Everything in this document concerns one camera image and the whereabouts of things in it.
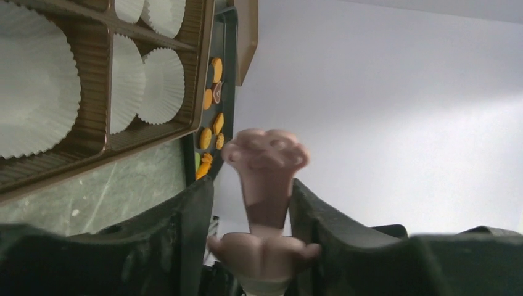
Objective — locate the orange swirl cookie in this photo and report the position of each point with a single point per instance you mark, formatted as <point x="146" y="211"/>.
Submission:
<point x="220" y="141"/>

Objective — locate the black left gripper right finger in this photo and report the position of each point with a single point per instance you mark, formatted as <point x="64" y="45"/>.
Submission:
<point x="385" y="260"/>

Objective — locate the brown box lid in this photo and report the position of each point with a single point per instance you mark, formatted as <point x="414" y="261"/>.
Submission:
<point x="247" y="35"/>

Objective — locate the black cookie tray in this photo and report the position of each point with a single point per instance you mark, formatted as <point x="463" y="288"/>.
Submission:
<point x="223" y="44"/>

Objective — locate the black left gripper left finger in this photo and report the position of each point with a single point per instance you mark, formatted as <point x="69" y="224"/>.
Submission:
<point x="158" y="252"/>

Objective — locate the orange fish cookie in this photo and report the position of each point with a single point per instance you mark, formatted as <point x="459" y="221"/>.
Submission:
<point x="203" y="165"/>

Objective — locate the square orange cookie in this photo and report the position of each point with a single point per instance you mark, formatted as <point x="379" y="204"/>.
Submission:
<point x="218" y="123"/>

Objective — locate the pink cat-paw tongs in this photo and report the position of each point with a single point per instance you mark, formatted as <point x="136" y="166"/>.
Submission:
<point x="263" y="260"/>

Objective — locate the black sandwich cookie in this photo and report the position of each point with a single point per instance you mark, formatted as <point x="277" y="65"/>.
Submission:
<point x="210" y="76"/>

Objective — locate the green round cookie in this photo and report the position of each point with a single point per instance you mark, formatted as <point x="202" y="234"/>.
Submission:
<point x="197" y="160"/>

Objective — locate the brown heart cookie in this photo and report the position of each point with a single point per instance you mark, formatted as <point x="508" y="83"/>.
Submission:
<point x="216" y="92"/>

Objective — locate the white paper cup liner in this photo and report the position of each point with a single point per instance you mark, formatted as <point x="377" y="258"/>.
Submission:
<point x="128" y="83"/>
<point x="129" y="10"/>
<point x="40" y="86"/>
<point x="165" y="86"/>
<point x="165" y="17"/>

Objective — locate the small round orange cookie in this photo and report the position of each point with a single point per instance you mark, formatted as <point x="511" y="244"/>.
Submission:
<point x="208" y="99"/>

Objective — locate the brown divided cookie box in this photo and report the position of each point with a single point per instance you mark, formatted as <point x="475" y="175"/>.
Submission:
<point x="89" y="27"/>

